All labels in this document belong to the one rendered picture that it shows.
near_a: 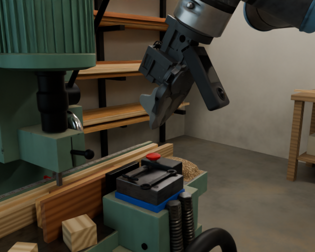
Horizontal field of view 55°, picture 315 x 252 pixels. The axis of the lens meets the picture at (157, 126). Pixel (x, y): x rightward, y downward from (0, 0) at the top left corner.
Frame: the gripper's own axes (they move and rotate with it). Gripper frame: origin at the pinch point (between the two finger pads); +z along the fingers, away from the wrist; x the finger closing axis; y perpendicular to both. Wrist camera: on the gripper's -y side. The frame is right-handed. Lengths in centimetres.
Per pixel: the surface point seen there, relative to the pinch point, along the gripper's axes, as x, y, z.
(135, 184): 9.6, -6.3, 6.2
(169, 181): 5.1, -9.9, 4.0
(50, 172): 2.2, 22.0, 33.4
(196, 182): -19.6, -8.1, 17.6
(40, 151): 15.2, 12.9, 13.0
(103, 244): 14.7, -8.7, 17.0
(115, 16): -165, 177, 45
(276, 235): -153, -42, 100
